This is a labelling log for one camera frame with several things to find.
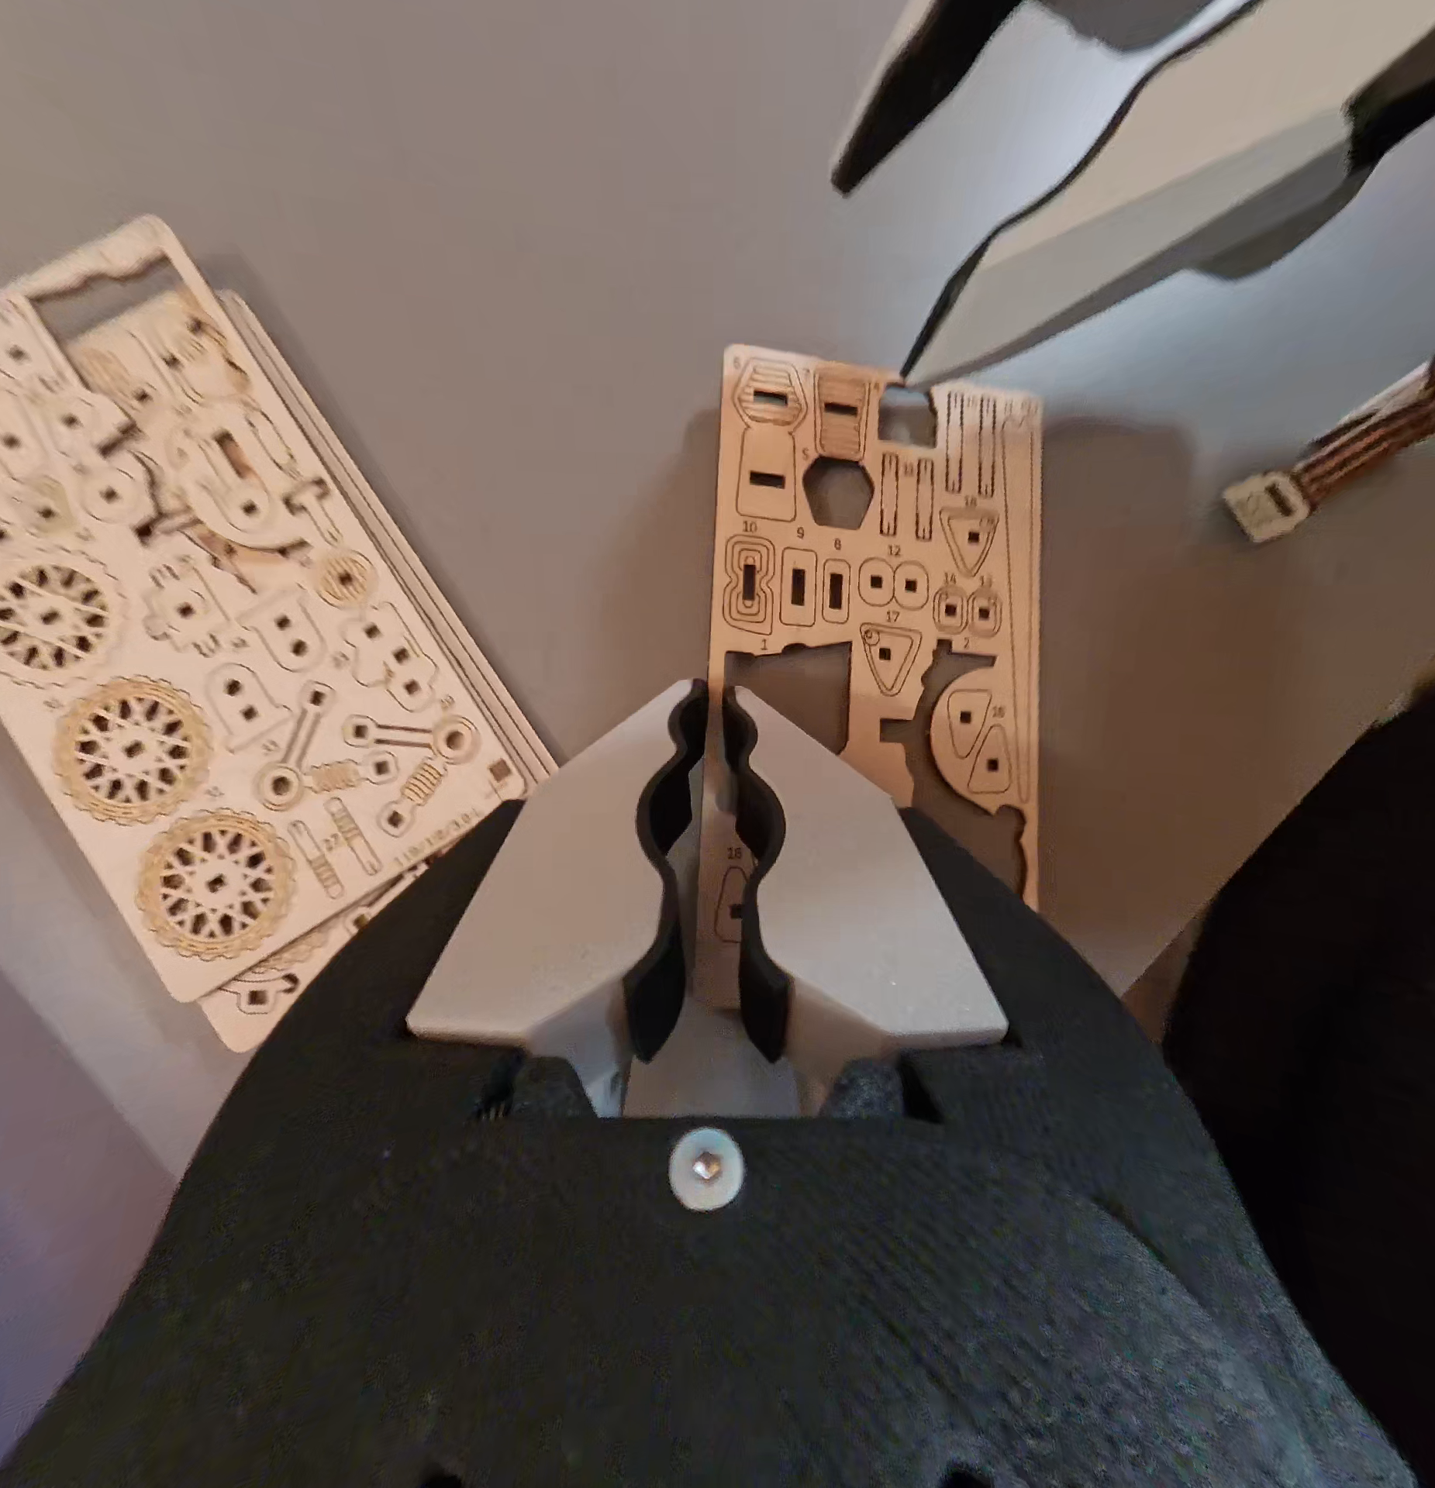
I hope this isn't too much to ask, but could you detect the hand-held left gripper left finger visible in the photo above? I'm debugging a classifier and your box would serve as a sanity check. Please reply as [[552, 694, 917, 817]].
[[408, 680, 709, 1118]]

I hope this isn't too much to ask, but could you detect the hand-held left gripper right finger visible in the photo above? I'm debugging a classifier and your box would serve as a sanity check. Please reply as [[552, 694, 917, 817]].
[[723, 686, 1010, 1113]]

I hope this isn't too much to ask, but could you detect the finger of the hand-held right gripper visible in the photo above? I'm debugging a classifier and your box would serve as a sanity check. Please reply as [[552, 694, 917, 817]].
[[830, 0, 1201, 197], [904, 0, 1435, 385]]

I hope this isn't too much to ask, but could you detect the wooden puzzle sheet with cutouts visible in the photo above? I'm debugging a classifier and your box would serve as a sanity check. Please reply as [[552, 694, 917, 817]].
[[707, 346, 1044, 1014]]

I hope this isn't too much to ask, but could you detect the grey desk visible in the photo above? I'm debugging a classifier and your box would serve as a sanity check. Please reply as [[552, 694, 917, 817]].
[[0, 0, 1435, 1176]]

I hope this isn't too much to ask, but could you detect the stack of wooden puzzle sheets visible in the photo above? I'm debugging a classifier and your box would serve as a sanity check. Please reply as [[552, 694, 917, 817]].
[[200, 291, 562, 1055]]

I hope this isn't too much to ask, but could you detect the small assembled wooden part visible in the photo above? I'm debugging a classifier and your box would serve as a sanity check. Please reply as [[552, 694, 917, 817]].
[[1223, 347, 1435, 544]]

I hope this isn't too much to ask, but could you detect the stack of wooden gear sheets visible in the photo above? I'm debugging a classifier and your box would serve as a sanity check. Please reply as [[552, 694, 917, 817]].
[[0, 216, 535, 1003]]

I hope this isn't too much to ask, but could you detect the person's black clothing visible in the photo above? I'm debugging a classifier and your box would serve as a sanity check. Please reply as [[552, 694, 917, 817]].
[[1165, 680, 1435, 1488]]

